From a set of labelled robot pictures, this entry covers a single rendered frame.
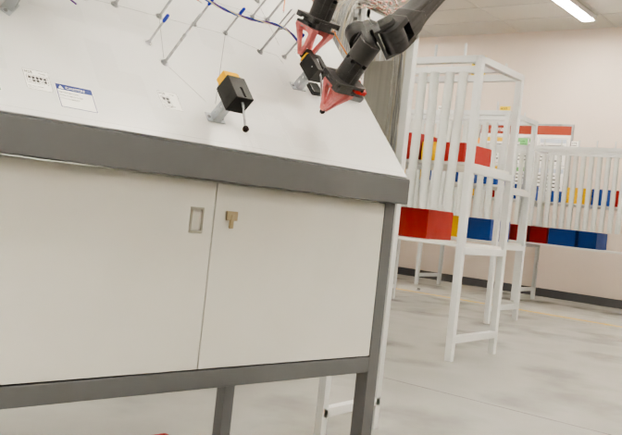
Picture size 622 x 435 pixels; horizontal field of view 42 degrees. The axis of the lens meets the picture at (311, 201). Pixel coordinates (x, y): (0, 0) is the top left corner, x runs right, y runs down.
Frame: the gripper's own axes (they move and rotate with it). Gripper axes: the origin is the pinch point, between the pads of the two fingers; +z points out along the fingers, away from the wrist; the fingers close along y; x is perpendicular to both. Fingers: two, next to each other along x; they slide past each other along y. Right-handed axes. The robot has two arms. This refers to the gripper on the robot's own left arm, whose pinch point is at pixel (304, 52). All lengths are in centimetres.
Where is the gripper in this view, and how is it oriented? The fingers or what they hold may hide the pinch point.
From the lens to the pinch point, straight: 203.1
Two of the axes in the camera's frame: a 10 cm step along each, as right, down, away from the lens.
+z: -3.8, 8.7, 3.0
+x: 6.4, 4.8, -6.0
